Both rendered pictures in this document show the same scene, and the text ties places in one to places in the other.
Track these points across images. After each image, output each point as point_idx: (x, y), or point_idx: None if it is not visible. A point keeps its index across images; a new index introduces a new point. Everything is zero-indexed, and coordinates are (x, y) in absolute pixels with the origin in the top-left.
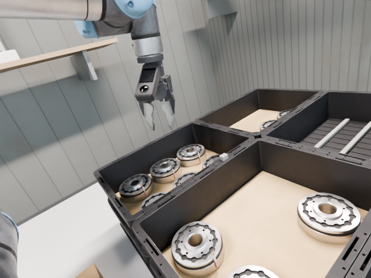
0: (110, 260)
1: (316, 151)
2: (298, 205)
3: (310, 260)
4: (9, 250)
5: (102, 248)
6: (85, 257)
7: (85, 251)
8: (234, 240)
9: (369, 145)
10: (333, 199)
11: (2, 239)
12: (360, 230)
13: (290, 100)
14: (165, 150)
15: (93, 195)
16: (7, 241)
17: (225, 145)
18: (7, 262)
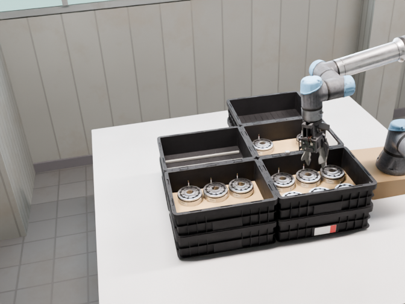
0: (373, 210)
1: (248, 140)
2: (269, 148)
3: (280, 145)
4: (397, 143)
5: (382, 219)
6: (395, 219)
7: (396, 223)
8: None
9: (194, 163)
10: (255, 145)
11: (402, 143)
12: (273, 122)
13: None
14: (316, 201)
15: None
16: (401, 145)
17: None
18: (393, 138)
